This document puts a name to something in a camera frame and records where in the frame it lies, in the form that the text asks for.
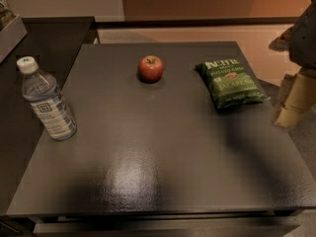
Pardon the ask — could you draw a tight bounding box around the grey tray on counter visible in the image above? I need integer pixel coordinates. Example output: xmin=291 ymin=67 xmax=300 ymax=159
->
xmin=0 ymin=16 xmax=28 ymax=63

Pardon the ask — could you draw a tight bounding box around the green jalapeno chip bag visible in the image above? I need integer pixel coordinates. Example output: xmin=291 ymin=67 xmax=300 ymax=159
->
xmin=195 ymin=58 xmax=267 ymax=109

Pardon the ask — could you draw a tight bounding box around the dark side counter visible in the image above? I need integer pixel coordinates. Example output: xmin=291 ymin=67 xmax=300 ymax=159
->
xmin=0 ymin=16 xmax=96 ymax=217

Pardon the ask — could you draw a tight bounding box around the clear plastic water bottle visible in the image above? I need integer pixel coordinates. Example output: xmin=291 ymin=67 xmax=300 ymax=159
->
xmin=17 ymin=56 xmax=77 ymax=141

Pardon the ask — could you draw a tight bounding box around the red apple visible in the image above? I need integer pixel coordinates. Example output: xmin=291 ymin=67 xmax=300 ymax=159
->
xmin=137 ymin=55 xmax=164 ymax=83

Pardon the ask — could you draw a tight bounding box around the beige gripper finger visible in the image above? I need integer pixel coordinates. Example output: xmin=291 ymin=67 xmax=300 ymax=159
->
xmin=273 ymin=67 xmax=316 ymax=128

